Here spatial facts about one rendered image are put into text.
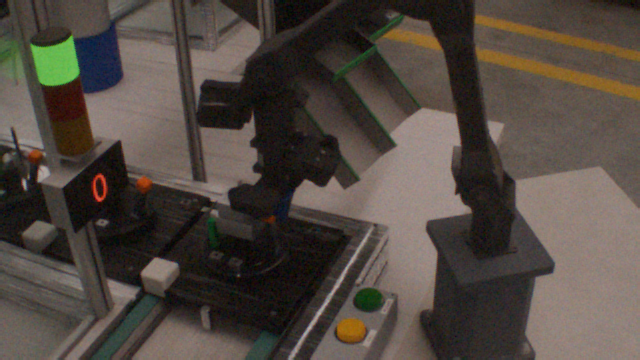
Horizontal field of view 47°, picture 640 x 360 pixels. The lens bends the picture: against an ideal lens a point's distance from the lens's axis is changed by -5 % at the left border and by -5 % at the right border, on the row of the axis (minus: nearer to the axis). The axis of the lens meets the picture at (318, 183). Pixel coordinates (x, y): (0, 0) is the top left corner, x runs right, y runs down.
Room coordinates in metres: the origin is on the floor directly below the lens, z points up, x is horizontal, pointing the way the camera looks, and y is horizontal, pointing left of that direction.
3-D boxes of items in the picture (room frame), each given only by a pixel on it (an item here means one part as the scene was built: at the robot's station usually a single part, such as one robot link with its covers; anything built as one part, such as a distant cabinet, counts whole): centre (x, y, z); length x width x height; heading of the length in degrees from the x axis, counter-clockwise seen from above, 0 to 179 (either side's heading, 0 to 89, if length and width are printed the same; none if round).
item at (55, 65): (0.82, 0.31, 1.38); 0.05 x 0.05 x 0.05
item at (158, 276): (0.90, 0.25, 0.97); 0.05 x 0.05 x 0.04; 65
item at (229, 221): (0.95, 0.13, 1.06); 0.08 x 0.04 x 0.07; 65
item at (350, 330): (0.77, -0.04, 0.96); 0.04 x 0.04 x 0.02
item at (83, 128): (0.82, 0.31, 1.28); 0.05 x 0.05 x 0.05
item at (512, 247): (0.84, -0.24, 1.09); 0.07 x 0.07 x 0.06; 11
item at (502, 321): (0.84, -0.24, 0.96); 0.15 x 0.15 x 0.20; 11
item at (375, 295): (0.84, -0.07, 0.96); 0.04 x 0.04 x 0.02
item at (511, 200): (0.84, -0.24, 1.15); 0.09 x 0.07 x 0.06; 167
